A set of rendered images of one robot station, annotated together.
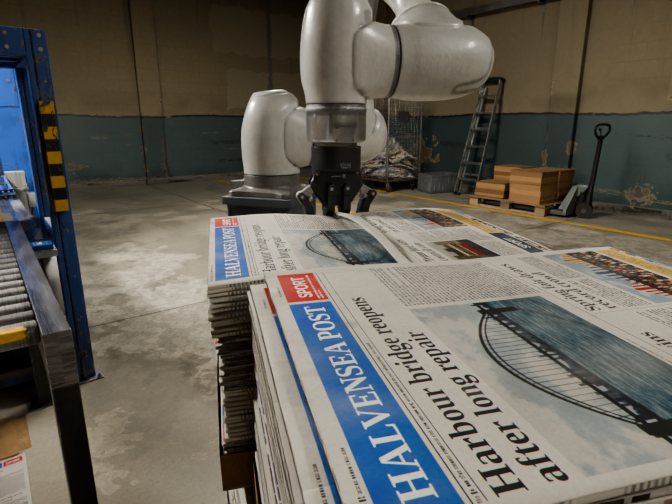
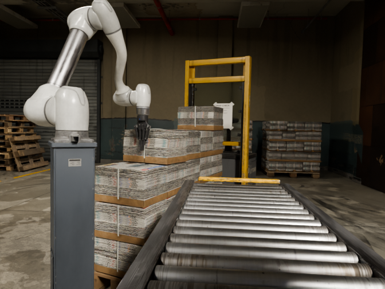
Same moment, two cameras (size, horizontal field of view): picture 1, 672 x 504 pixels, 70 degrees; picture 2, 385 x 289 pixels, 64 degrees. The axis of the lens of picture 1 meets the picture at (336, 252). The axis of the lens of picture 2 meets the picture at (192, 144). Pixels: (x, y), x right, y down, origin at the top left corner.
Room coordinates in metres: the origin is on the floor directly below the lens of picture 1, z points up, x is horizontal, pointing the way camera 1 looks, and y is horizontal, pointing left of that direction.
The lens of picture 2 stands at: (2.12, 1.65, 1.08)
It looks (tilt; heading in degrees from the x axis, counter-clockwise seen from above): 3 degrees down; 221
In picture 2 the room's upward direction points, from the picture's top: 1 degrees clockwise
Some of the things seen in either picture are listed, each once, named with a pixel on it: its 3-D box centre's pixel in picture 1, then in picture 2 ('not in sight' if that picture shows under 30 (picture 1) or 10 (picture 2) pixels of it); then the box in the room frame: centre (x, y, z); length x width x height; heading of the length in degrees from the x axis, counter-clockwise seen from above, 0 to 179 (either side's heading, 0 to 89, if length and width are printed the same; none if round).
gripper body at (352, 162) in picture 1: (336, 175); (142, 122); (0.74, 0.00, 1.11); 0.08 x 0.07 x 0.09; 107
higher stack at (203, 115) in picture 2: not in sight; (199, 172); (-0.26, -0.31, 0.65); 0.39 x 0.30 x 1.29; 107
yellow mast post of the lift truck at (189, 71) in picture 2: not in sight; (188, 137); (-0.58, -0.75, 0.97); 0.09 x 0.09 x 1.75; 17
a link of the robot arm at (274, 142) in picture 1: (274, 132); (70, 108); (1.34, 0.17, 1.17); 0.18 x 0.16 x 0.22; 103
